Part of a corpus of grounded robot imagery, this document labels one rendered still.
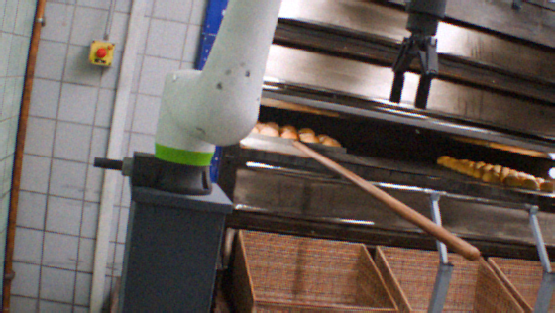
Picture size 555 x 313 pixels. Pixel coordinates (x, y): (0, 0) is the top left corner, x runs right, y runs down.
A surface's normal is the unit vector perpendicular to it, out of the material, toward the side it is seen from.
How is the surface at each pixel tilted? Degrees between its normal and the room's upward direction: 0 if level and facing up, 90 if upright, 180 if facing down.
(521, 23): 90
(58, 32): 90
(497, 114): 70
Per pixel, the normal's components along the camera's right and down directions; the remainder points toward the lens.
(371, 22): 0.24, -0.20
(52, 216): 0.19, 0.15
